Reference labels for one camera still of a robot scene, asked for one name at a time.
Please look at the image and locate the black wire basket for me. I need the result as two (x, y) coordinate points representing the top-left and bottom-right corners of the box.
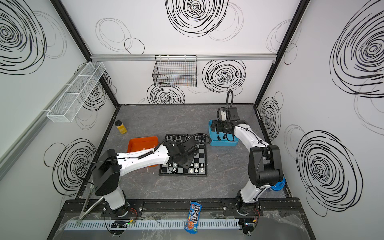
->
(152, 55), (198, 88)

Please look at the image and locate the M&M's candy bag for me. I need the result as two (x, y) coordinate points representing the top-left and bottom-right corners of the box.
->
(184, 202), (202, 234)

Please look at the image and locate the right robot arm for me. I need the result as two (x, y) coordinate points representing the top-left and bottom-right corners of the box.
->
(214, 90), (284, 216)

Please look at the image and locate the white slotted cable duct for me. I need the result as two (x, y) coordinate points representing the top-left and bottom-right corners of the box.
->
(64, 219), (241, 232)

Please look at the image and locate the black white chess board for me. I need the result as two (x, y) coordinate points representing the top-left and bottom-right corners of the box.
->
(159, 136), (208, 177)

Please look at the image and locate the blue lidded plastic container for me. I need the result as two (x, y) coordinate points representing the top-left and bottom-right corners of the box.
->
(270, 177), (286, 192)

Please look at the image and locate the blue plastic tray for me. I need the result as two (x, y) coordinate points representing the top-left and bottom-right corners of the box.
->
(209, 120), (239, 147)

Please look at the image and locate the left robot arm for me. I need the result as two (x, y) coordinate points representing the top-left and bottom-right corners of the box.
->
(91, 133), (212, 218)

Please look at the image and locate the white mesh wall shelf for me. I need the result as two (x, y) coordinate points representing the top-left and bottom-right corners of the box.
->
(47, 62), (106, 123)

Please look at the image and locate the orange plastic tray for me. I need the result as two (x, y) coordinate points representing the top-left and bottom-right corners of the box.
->
(127, 137), (159, 153)

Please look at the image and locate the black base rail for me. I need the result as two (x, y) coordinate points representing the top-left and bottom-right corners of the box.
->
(61, 197), (302, 218)

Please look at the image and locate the yellow jar black lid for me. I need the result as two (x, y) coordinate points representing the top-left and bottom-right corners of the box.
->
(115, 120), (127, 135)

